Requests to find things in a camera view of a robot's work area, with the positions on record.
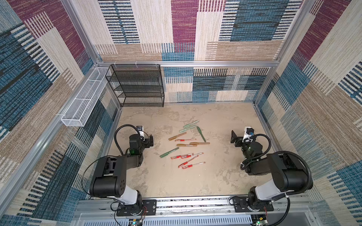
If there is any brown marker middle right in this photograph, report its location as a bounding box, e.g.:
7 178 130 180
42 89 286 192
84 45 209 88
189 142 210 146

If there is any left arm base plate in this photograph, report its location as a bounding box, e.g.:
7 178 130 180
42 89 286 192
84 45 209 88
116 199 157 217

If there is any red gel pen bottom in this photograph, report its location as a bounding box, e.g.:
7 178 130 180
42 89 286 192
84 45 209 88
182 162 206 169

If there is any brown marker middle left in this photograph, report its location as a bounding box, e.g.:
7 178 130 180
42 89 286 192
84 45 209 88
176 144 197 147

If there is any red gel pen right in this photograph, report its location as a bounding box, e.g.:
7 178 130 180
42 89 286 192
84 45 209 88
181 153 204 159

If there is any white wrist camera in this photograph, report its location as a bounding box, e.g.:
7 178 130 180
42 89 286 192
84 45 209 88
136 126 146 142
243 126 254 143

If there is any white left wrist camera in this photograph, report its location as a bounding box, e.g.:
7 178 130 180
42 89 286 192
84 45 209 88
136 126 146 142

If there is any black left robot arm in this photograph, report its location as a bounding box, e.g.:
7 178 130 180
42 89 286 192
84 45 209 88
81 124 154 216

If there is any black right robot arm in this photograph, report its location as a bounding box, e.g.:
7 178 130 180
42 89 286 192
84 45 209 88
229 127 314 212

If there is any red gel pen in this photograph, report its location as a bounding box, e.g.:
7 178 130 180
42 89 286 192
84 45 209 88
171 153 194 159
181 153 204 159
174 138 197 142
182 162 206 169

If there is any light green marker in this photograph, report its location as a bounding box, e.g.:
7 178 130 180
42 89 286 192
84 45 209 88
183 120 199 128
179 125 197 133

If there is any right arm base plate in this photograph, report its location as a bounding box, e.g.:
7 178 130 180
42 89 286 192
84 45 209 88
229 196 274 213

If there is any red gel pen upper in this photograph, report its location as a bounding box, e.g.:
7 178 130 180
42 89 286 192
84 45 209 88
174 138 197 142

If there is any dark green pen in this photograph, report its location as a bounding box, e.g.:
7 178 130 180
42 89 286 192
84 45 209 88
160 147 179 158
196 126 206 142

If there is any red gel pen left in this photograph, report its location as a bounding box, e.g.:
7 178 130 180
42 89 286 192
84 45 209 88
171 153 194 159

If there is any white wire mesh basket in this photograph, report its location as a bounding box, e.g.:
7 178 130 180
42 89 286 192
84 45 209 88
61 67 108 127

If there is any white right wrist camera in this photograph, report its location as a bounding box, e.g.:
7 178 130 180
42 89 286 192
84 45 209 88
243 126 254 143

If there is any brown marker upper left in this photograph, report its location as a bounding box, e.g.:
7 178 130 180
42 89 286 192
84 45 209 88
168 132 187 141

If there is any brown marker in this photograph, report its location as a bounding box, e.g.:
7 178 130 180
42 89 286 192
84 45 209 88
176 144 197 147
189 142 210 146
168 132 187 141

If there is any black wire mesh shelf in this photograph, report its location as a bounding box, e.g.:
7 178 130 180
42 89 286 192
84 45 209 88
106 64 165 107

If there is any red gel pen diagonal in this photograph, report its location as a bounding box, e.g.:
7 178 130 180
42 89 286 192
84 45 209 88
178 155 198 168

